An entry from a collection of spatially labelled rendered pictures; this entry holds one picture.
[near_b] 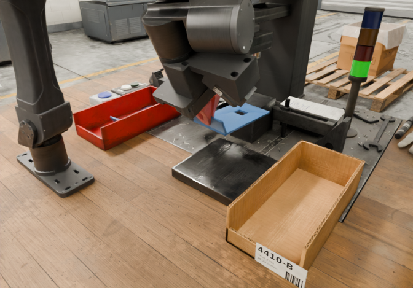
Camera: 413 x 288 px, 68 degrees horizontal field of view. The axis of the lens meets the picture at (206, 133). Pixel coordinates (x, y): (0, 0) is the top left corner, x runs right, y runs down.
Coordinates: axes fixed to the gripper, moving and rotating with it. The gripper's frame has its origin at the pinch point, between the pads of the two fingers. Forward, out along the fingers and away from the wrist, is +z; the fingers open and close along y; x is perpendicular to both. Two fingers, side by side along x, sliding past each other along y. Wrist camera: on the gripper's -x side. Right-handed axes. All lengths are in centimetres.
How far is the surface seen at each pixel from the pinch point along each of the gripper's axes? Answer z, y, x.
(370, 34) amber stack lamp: 8.3, 39.4, -11.5
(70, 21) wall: 238, 219, 643
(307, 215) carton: 15.2, -0.5, -17.8
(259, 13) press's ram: 2.1, 31.6, 10.2
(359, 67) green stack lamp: 14.8, 36.0, -11.3
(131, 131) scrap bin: 14.5, -3.2, 26.4
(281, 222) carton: 13.4, -4.5, -15.3
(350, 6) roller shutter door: 504, 808, 276
